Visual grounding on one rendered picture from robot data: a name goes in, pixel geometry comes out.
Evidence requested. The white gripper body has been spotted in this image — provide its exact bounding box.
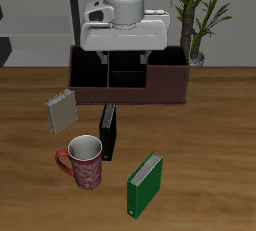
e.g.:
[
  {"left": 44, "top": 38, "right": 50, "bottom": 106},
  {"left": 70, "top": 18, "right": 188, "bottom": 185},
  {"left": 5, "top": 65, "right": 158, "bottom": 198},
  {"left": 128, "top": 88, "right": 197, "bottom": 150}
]
[{"left": 79, "top": 9, "right": 171, "bottom": 52}]

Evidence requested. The green pot plant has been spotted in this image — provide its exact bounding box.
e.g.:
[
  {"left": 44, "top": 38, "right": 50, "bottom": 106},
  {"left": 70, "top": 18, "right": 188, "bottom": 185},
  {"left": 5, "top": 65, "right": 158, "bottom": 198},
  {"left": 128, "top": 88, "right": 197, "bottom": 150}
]
[{"left": 170, "top": 0, "right": 237, "bottom": 68}]

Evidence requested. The green book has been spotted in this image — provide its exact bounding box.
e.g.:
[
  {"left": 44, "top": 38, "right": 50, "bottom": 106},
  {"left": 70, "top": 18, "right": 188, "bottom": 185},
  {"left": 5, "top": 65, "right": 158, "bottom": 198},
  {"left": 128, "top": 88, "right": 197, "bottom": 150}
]
[{"left": 126, "top": 151, "right": 164, "bottom": 220}]

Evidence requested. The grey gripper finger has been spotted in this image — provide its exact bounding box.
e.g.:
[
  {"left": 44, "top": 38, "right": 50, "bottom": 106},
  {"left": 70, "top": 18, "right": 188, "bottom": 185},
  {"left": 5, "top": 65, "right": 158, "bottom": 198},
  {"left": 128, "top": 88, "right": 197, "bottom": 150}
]
[
  {"left": 96, "top": 50, "right": 109, "bottom": 65},
  {"left": 139, "top": 50, "right": 152, "bottom": 65}
]

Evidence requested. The black book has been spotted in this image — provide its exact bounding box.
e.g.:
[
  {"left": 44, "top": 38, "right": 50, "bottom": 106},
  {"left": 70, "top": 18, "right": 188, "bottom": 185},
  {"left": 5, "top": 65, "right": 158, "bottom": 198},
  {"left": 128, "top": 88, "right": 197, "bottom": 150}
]
[{"left": 98, "top": 102, "right": 118, "bottom": 162}]

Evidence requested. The dark brown desk caddy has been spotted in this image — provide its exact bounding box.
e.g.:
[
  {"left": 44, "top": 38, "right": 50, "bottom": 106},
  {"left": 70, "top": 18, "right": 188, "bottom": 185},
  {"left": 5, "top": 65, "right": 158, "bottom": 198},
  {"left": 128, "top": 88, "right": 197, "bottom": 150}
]
[{"left": 67, "top": 44, "right": 191, "bottom": 106}]

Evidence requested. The grey wall shelf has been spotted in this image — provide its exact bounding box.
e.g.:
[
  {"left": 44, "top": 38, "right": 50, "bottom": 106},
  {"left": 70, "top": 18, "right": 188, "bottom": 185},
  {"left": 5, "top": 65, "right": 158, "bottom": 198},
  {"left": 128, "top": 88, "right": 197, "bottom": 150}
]
[{"left": 0, "top": 0, "right": 82, "bottom": 68}]

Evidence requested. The red patterned mug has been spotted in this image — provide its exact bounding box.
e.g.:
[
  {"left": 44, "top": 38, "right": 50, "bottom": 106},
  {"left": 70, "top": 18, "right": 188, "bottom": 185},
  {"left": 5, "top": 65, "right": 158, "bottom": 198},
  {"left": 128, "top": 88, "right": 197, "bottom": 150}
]
[{"left": 54, "top": 134, "right": 104, "bottom": 191}]

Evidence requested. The grey book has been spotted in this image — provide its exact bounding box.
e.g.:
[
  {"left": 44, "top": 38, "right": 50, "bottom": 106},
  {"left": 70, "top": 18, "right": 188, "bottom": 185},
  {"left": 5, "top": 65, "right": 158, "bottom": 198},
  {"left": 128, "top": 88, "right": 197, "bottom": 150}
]
[{"left": 44, "top": 88, "right": 80, "bottom": 136}]

